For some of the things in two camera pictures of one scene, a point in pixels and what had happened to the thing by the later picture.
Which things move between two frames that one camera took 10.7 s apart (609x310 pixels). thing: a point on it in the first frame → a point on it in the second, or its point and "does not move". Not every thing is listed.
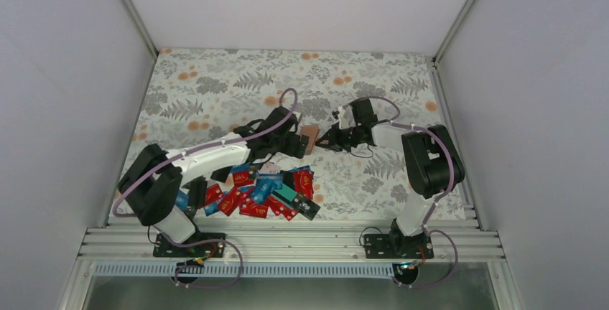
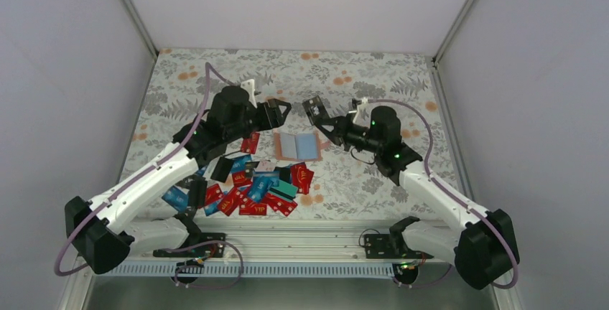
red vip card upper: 241,178 does not move
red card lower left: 230,201 does not move
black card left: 221,174 does not move
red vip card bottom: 253,210 does not move
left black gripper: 290,149 → 272,110
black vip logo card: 305,207 → 315,109
